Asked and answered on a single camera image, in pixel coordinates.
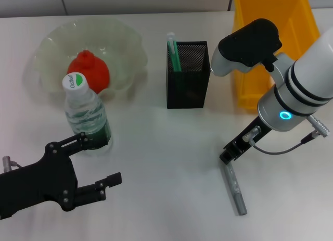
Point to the red pomegranate toy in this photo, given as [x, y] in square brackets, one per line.
[96, 69]

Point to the pale green glass fruit plate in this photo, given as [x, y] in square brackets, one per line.
[117, 48]

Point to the yellow plastic bin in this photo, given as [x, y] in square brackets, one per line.
[299, 17]

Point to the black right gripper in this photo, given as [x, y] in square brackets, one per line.
[252, 135]

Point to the black mesh pen holder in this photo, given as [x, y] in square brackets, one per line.
[187, 90]

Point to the grey marker pen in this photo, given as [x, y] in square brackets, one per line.
[235, 191]

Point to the clear bottle with green label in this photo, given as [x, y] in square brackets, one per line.
[86, 113]

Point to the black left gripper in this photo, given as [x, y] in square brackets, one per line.
[39, 183]

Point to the white and silver right robot arm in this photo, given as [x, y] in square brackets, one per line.
[304, 82]

